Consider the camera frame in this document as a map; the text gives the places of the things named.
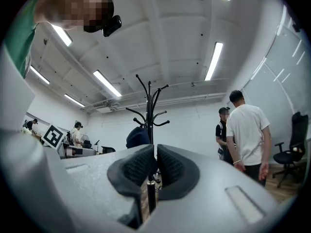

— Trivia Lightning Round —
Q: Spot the black head-worn camera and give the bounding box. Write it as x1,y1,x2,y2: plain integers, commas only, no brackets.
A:
102,15,122,37

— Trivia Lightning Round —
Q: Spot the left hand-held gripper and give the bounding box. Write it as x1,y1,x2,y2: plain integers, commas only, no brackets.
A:
41,123,97,159

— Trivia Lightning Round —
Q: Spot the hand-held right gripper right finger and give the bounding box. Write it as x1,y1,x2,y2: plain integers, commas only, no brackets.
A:
140,144,280,233

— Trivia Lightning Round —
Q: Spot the black office chair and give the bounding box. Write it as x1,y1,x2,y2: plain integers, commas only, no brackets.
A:
272,111,310,188

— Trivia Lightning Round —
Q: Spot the small desk fan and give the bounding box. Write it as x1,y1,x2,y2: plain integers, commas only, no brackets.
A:
81,134,92,150

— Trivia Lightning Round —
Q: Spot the black coat rack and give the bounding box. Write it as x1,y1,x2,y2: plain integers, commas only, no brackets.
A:
125,74,171,215

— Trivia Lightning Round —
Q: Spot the person's head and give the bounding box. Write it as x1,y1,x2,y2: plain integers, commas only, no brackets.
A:
34,0,115,33

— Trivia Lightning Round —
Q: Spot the ceiling air conditioner vent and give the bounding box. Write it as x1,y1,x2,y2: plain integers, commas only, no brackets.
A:
93,101,114,114

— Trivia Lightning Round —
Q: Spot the person's green shirt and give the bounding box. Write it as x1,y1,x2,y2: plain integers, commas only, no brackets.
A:
3,0,43,79

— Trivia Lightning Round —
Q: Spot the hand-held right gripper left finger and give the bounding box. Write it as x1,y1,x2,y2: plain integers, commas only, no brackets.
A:
60,144,156,233

